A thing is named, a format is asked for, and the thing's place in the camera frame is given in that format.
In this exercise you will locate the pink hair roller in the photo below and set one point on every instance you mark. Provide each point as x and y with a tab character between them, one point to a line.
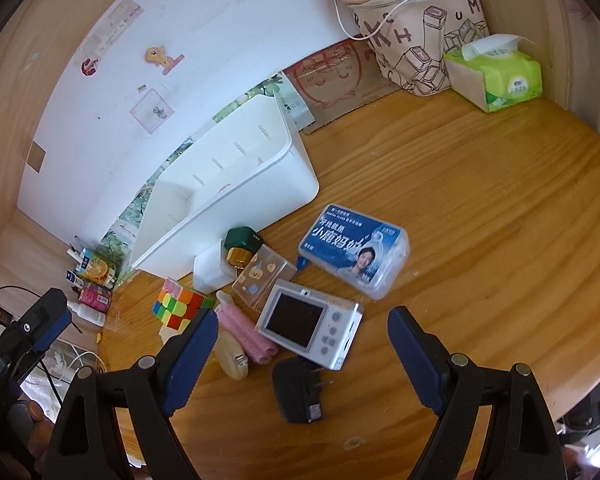
232	322
265	347

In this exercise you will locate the person's left hand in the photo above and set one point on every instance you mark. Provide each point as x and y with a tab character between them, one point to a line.
42	432

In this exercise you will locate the green tissue pack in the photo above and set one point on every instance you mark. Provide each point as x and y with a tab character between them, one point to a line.
510	80

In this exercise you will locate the small white bottle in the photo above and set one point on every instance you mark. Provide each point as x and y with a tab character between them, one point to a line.
87	314

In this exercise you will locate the pink square wall paper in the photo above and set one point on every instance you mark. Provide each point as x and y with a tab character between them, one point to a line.
152	110

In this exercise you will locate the small blue plastic piece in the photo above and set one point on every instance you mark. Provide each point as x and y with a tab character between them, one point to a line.
301	263

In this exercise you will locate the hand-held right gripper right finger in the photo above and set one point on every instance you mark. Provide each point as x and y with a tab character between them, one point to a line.
412	355

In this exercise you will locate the white plastic storage box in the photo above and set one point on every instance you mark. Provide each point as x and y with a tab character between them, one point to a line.
260	195

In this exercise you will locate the green cube bottle gold cap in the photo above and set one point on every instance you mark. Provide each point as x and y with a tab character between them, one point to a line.
242	240

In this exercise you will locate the clear box with cartoon stickers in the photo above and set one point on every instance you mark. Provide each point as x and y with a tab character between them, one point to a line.
260	275

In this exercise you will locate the small white plastic box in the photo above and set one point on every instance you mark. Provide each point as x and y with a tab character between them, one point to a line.
210	270

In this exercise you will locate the brown tape patch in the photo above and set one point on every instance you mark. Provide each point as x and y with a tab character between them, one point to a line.
36	156

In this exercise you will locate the cardboard with red print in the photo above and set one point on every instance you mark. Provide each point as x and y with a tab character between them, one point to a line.
340	85

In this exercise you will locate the pink printed carton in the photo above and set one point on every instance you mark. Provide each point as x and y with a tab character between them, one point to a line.
95	297

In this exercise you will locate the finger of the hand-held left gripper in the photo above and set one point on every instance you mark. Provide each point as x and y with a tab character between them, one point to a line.
42	317

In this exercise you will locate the blue label clear floss box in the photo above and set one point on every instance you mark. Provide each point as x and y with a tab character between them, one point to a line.
350	250

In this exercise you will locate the silver compact digital camera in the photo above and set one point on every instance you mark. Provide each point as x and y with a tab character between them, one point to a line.
290	322

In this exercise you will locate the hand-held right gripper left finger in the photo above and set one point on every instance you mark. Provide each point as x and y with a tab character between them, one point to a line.
195	360

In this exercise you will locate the handwritten paper strip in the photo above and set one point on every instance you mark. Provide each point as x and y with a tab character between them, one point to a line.
112	25

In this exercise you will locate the black power adapter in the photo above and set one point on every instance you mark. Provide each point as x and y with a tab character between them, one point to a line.
292	390

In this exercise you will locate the red wall sticker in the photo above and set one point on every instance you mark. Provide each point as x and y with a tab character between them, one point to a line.
89	66

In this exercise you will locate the colourful puzzle cube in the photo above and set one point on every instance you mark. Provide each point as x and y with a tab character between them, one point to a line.
180	305

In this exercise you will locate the beige plastic bottle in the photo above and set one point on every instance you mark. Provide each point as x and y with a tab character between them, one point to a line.
230	357

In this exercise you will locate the beige printed canvas bag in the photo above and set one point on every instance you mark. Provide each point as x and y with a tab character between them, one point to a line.
415	45

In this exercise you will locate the yellow cartoon wall sticker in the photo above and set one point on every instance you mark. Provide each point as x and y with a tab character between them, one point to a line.
160	56

